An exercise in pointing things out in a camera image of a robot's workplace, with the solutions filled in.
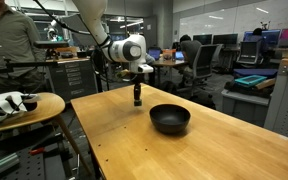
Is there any grey pegboard cabinet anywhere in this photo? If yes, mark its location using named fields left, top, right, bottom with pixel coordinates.
left=263, top=58, right=288, bottom=144

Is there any open laptop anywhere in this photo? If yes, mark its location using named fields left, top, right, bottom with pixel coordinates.
left=147, top=47, right=162, bottom=62

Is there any grey drawer unit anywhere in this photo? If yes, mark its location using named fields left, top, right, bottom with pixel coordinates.
left=45, top=57, right=99, bottom=104

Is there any blue-lit computer monitor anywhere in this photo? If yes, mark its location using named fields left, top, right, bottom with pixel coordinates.
left=243, top=28, right=282, bottom=47

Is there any black bowl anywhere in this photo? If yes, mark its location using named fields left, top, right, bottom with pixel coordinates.
left=149, top=103, right=192, bottom=135

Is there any black case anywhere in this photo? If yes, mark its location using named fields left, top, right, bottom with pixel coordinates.
left=224, top=80, right=275, bottom=99

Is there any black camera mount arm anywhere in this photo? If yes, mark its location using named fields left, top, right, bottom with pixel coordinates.
left=0, top=48, right=62, bottom=76

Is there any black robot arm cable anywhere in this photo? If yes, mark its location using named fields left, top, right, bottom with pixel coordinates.
left=33, top=0, right=112, bottom=49

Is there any white cloth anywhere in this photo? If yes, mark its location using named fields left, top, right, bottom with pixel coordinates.
left=0, top=91, right=42, bottom=122

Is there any teal metal bar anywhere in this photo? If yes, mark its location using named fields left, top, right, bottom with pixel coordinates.
left=0, top=152, right=21, bottom=178

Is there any grey plastic bin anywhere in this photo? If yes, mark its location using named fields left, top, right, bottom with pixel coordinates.
left=220, top=87, right=272, bottom=128

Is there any person in olive shirt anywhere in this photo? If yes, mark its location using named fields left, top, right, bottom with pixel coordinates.
left=0, top=0, right=48, bottom=95

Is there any teal tray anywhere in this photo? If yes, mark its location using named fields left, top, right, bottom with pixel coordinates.
left=234, top=74, right=268, bottom=88

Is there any orange box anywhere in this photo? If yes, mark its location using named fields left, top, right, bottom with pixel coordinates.
left=161, top=48, right=177, bottom=61

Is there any round wooden side table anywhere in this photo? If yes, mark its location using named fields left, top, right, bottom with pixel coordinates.
left=0, top=92, right=94, bottom=177

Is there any black stereo camera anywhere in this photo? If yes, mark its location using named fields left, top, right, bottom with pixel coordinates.
left=33, top=40, right=70, bottom=50

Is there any dark computer monitor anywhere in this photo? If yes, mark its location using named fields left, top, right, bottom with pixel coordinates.
left=192, top=33, right=214, bottom=46
left=212, top=32, right=239, bottom=47

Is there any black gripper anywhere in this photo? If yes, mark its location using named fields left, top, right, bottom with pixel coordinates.
left=128, top=63, right=155, bottom=102

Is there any black orange-handled clamp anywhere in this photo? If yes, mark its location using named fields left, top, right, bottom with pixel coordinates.
left=28, top=146, right=57, bottom=157

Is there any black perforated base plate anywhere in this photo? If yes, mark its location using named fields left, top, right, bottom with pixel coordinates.
left=0, top=131, right=97, bottom=180

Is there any grey mesh office chair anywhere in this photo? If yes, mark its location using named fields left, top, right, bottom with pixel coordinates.
left=178, top=43, right=224, bottom=101
left=235, top=39, right=264, bottom=65

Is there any wooden block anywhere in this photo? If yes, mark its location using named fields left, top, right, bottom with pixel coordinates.
left=254, top=77, right=277, bottom=91

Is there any wooden office desk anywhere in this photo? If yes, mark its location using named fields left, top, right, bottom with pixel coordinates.
left=149, top=57, right=189, bottom=87

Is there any seated person in dark top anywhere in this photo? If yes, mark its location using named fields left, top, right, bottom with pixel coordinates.
left=178, top=34, right=203, bottom=73

